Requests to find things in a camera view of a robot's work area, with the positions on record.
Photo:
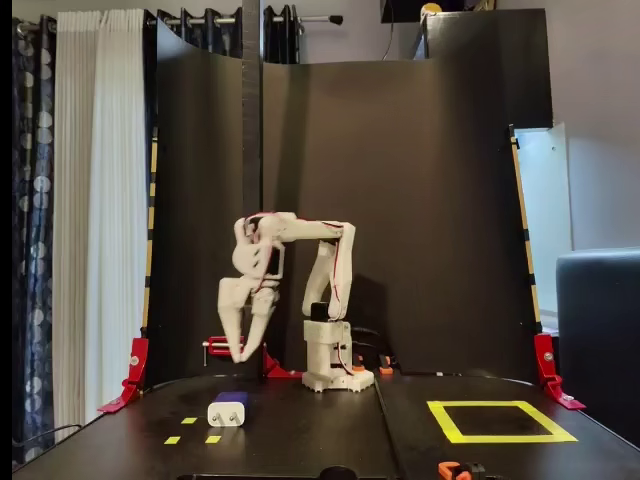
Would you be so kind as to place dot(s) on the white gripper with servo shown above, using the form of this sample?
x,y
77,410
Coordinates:
x,y
235,296

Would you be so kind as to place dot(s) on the blue white USB wall charger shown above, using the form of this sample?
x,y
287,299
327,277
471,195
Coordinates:
x,y
227,415

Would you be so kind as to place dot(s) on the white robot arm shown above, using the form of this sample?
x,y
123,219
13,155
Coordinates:
x,y
330,270

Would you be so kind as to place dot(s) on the red screw clamp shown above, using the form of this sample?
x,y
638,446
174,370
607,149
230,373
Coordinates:
x,y
220,345

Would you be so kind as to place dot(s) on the small orange black clamp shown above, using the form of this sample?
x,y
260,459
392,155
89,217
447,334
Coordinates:
x,y
384,369
358,369

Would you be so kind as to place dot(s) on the yellow black striped stick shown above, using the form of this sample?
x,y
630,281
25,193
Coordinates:
x,y
150,225
525,225

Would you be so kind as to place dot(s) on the white pleated curtain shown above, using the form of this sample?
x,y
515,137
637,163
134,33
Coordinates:
x,y
100,200

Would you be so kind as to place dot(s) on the black curved backdrop board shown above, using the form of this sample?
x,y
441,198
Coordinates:
x,y
425,200

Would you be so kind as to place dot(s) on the orange black spring clamp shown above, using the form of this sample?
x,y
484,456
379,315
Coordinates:
x,y
447,471

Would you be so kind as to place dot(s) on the dark blue patterned curtain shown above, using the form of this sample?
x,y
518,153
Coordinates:
x,y
32,200

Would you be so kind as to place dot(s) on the yellow tape square outline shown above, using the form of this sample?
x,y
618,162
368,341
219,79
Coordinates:
x,y
500,439

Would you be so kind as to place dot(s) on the dark blue grommet curtain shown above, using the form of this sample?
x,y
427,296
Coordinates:
x,y
192,40

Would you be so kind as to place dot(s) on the silver curtain rod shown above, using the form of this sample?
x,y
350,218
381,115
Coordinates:
x,y
315,20

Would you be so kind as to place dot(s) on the white cabinet door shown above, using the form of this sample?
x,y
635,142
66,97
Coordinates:
x,y
545,200

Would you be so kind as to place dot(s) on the yellow white round lamp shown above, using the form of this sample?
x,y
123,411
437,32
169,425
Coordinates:
x,y
431,9

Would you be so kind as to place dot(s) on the red corner bracket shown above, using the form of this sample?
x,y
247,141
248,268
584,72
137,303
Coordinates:
x,y
550,370
135,370

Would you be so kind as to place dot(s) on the black vertical post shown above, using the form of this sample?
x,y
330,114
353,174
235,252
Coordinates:
x,y
252,150

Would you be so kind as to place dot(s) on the black wall-mounted box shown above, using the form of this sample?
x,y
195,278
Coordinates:
x,y
400,10

